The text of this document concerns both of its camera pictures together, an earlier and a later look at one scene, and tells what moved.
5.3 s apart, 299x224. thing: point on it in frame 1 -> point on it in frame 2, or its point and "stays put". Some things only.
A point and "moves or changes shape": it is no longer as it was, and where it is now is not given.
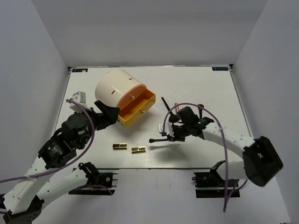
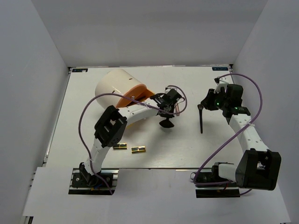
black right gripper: [175, 137] -> [207, 102]
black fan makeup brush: [172, 117] moves or changes shape
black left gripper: [105, 120] -> [167, 115]
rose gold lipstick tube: [176, 108] stays put
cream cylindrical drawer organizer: [112, 84] stays put
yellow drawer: [136, 107] moves or changes shape
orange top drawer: [127, 97] stays put
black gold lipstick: [137, 150] stays put
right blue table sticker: [219, 68] stays put
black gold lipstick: [120, 146] stays put
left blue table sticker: [80, 70] stays put
